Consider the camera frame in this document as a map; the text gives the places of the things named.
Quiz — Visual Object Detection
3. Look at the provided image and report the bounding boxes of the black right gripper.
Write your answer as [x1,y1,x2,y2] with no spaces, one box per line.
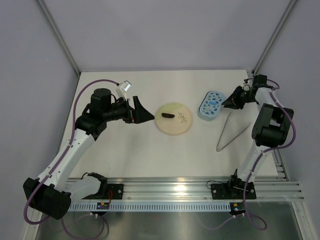
[221,86,256,110]

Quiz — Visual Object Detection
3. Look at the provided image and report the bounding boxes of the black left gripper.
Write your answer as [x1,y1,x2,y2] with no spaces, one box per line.
[103,96,154,124]

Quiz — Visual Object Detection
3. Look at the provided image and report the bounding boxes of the blue lunch box lid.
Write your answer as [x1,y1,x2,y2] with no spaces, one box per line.
[197,90,226,112]

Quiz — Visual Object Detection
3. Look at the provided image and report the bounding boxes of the metal food tongs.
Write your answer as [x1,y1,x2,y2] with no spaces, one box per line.
[215,111,252,152]

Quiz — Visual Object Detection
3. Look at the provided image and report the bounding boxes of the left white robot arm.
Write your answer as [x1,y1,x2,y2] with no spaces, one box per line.
[23,88,155,225]

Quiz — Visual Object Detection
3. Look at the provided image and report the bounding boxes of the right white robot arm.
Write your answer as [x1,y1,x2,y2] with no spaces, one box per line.
[211,74,294,200]

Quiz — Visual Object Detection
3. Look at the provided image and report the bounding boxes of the blue lunch box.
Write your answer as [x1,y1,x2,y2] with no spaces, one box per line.
[197,110,220,121]

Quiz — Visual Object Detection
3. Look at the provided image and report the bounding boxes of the black sea cucumber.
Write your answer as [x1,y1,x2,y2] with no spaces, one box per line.
[161,112,175,119]

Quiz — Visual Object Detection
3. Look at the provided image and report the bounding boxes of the round cream plate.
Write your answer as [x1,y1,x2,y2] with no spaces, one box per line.
[154,102,194,136]

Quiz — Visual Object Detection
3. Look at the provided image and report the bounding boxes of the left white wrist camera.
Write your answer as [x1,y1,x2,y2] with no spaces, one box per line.
[115,80,132,99]

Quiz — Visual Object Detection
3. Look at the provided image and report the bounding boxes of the right aluminium frame post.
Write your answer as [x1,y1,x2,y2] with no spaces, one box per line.
[248,0,299,76]

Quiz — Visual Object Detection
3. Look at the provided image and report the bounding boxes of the aluminium frame post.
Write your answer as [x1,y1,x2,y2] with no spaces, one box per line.
[248,0,299,76]
[34,0,81,78]

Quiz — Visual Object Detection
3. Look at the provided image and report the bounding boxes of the aluminium mounting rail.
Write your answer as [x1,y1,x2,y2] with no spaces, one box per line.
[64,176,305,203]

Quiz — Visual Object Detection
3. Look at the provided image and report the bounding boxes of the white slotted cable duct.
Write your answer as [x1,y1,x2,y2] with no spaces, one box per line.
[69,201,231,212]

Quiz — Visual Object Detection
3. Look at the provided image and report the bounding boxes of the left aluminium frame post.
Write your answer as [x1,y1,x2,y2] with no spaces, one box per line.
[34,0,81,78]

